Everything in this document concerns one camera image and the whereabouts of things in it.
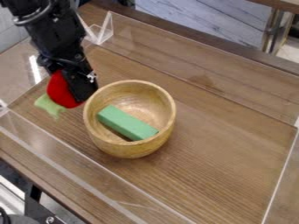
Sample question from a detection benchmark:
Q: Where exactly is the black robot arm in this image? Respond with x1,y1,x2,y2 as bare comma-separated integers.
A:
0,0,99,108

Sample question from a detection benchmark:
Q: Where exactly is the clear acrylic corner bracket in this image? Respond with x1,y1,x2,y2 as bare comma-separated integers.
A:
79,12,113,46

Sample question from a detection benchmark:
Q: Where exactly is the metal table leg background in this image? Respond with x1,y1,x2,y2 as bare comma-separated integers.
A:
262,9,295,55

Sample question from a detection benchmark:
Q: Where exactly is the black cable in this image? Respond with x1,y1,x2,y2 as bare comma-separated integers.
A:
0,206,12,224

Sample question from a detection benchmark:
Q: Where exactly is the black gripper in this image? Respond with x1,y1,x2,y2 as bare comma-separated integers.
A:
13,1,99,102

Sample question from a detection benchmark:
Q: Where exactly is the black table frame bracket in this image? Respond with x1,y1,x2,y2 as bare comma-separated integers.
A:
24,185,65,224

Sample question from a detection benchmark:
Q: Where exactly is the green rectangular block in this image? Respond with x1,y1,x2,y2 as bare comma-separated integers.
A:
97,105,159,141

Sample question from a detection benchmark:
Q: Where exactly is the wooden bowl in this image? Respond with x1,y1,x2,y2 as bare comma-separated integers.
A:
83,80,176,158

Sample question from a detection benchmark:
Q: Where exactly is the red plush fruit green leaf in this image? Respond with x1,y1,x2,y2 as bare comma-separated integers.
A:
33,69,85,119

